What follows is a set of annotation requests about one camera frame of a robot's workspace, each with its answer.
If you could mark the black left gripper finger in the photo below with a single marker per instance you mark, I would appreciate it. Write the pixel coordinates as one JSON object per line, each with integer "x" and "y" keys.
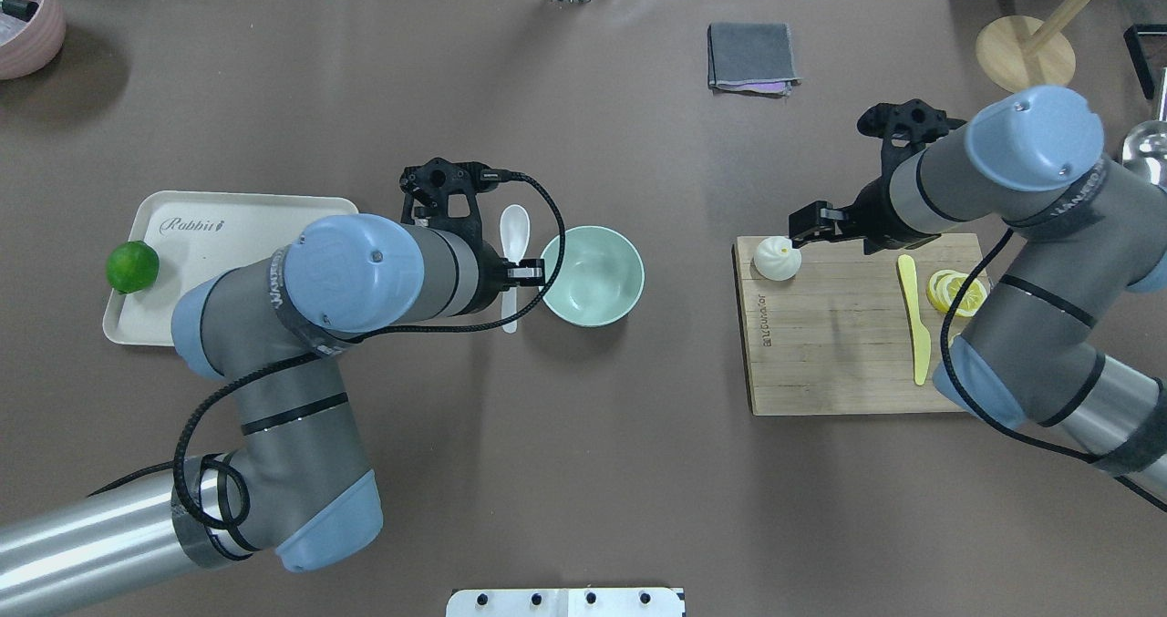
{"x": 526, "y": 272}

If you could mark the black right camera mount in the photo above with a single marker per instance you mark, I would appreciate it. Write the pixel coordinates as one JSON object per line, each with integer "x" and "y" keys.
{"x": 905, "y": 129}

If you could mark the bamboo cutting board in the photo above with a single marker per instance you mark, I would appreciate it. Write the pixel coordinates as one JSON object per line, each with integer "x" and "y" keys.
{"x": 832, "y": 340}

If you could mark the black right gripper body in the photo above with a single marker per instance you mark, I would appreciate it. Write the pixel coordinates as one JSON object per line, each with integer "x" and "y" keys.
{"x": 867, "y": 214}

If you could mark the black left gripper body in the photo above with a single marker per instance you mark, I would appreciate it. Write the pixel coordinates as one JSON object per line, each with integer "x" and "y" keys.
{"x": 492, "y": 272}

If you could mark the white rabbit tray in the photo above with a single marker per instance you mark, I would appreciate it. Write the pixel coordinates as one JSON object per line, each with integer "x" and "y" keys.
{"x": 199, "y": 234}

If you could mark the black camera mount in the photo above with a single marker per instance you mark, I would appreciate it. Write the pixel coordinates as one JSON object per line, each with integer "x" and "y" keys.
{"x": 905, "y": 129}
{"x": 428, "y": 190}

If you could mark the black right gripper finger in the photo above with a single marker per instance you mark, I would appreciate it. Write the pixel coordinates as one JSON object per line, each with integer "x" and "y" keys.
{"x": 821, "y": 221}

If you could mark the green lime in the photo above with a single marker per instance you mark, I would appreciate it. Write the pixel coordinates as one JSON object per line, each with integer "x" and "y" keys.
{"x": 131, "y": 267}

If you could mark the stacked lemon slices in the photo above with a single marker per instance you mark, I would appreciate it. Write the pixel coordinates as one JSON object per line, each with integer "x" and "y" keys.
{"x": 944, "y": 286}

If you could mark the white ceramic spoon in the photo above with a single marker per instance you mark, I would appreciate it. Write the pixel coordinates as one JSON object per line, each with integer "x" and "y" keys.
{"x": 515, "y": 235}

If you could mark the wooden mug tree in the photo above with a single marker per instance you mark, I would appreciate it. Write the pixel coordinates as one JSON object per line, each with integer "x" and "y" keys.
{"x": 1018, "y": 52}

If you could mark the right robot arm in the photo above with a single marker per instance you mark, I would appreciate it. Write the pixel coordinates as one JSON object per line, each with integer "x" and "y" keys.
{"x": 1091, "y": 230}

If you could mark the pink bowl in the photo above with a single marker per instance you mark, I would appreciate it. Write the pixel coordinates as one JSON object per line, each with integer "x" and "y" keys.
{"x": 30, "y": 44}

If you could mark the silver metal scoop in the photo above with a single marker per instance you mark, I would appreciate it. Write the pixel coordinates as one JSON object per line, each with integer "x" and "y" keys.
{"x": 1144, "y": 148}

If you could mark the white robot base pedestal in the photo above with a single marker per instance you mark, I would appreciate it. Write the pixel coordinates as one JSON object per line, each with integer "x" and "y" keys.
{"x": 585, "y": 601}

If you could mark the white steamed bun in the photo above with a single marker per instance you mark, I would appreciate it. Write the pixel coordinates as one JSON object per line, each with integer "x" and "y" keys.
{"x": 777, "y": 258}

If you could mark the green bowl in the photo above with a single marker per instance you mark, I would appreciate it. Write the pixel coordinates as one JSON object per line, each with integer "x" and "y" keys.
{"x": 602, "y": 278}

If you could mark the yellow plastic knife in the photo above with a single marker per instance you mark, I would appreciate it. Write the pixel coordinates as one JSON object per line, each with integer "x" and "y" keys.
{"x": 920, "y": 337}

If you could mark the grey folded cloth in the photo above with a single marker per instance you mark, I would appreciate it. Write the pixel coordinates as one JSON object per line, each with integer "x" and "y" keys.
{"x": 753, "y": 58}

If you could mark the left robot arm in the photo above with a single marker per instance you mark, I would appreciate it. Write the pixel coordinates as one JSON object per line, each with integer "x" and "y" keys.
{"x": 272, "y": 460}

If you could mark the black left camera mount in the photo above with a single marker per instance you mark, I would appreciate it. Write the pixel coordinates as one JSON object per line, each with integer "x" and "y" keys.
{"x": 428, "y": 190}

